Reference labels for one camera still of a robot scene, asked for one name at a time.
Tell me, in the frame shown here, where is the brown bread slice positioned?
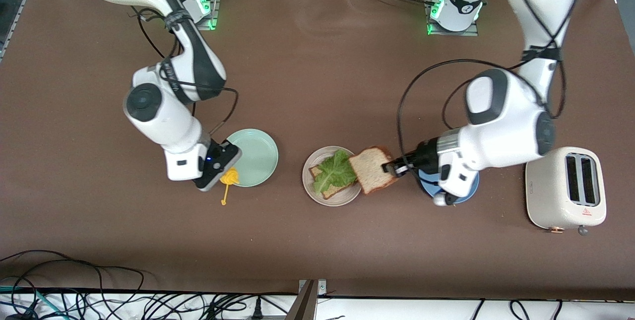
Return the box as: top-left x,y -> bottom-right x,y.
309,164 -> 363,200
348,146 -> 397,195

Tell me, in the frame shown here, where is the yellow mustard squeeze bottle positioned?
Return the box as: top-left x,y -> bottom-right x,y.
220,168 -> 241,206

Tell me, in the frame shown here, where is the green lettuce leaf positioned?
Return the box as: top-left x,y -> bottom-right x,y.
313,149 -> 358,195

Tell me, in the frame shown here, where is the mint green plate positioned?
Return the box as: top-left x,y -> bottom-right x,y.
226,128 -> 279,188

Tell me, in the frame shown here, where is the blue plate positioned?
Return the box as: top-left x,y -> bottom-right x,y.
418,167 -> 481,205

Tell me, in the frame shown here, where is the beige plate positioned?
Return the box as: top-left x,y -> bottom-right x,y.
302,146 -> 365,207

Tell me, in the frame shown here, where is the white two-slot toaster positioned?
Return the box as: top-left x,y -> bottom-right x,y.
525,146 -> 608,235

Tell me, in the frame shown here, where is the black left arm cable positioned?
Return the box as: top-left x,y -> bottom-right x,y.
396,0 -> 582,174

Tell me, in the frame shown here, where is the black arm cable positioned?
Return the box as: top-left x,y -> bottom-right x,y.
131,7 -> 240,137
396,0 -> 582,174

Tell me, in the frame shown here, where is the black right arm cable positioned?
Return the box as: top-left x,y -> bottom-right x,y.
131,7 -> 240,137

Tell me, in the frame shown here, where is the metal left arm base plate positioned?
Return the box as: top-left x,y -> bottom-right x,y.
424,0 -> 479,37

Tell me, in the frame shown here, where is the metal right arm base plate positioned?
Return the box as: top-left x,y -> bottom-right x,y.
191,0 -> 221,31

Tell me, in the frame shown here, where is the grey metal bracket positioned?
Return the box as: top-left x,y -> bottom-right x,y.
285,279 -> 328,320

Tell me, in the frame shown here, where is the teal cable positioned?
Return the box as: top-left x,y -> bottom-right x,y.
0,285 -> 63,318

